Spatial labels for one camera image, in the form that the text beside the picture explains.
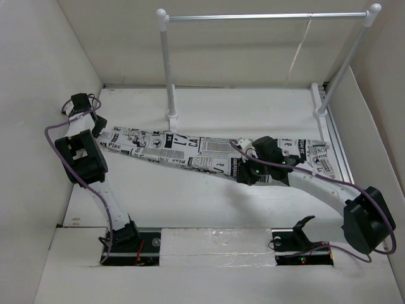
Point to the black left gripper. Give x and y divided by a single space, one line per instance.
102 123

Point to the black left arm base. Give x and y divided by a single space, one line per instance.
143 254

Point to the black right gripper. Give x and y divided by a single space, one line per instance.
243 175

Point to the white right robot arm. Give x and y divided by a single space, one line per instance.
367 221

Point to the white metal clothes rack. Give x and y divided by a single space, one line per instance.
207 50

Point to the newspaper print trousers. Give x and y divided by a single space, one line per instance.
207 155

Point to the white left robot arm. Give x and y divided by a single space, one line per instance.
86 166

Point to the beige clothes hanger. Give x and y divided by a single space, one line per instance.
298 50

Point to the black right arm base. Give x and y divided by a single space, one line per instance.
292 247

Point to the aluminium rail right side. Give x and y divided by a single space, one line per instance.
340 155

